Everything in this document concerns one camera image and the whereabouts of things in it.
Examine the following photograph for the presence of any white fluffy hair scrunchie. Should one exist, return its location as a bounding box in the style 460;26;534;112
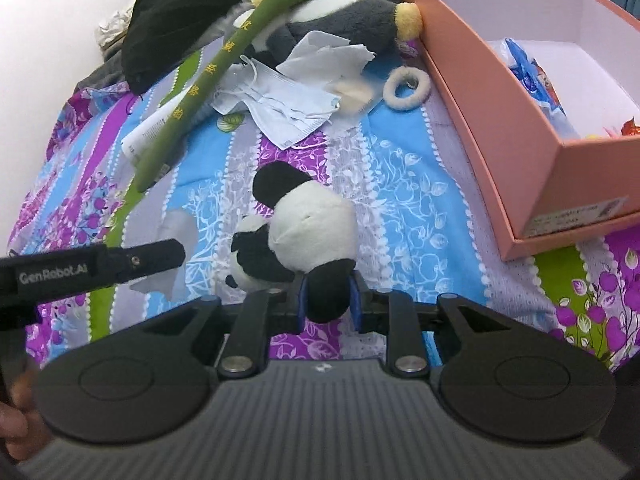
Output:
382;67;432;111

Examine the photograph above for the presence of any white crumpled cloth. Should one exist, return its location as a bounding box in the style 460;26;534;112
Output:
97;7;139;54

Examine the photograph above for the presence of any floral striped bedsheet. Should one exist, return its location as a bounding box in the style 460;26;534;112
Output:
7;59;640;377

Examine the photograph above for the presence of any black clothing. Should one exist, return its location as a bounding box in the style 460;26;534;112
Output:
121;0;292;95

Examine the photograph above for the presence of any grey white penguin plush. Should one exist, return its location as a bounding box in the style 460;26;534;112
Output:
232;0;425;62

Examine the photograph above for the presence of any person's left hand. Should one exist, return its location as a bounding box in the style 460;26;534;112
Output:
0;365;49;462

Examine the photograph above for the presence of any blue white snack packet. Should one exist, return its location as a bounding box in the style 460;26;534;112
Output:
502;37;584;139

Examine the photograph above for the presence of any white plastic tube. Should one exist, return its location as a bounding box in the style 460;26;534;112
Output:
121;104;201;169

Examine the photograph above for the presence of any green plush stick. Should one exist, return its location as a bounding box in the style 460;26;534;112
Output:
133;0;346;194

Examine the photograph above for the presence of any white paper towel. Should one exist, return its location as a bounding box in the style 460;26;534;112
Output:
275;29;376;82

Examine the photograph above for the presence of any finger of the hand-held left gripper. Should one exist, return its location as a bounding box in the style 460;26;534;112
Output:
104;238;187;287

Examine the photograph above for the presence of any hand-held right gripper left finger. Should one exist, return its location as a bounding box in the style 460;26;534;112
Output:
135;277;309;381

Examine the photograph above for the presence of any black white panda plush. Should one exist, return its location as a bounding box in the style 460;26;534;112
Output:
224;162;359;324

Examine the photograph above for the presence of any orange cardboard box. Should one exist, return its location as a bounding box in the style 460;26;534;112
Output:
405;0;640;262

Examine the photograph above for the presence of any beige small packet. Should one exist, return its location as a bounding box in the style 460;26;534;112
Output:
332;77;377;116

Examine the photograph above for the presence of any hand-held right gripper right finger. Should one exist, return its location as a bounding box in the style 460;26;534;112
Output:
350;271;523;378

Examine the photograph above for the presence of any white face mask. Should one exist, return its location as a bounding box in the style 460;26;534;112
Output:
209;57;342;150

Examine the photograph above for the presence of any dark grey cloth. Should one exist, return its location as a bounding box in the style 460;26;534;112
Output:
74;57;132;96

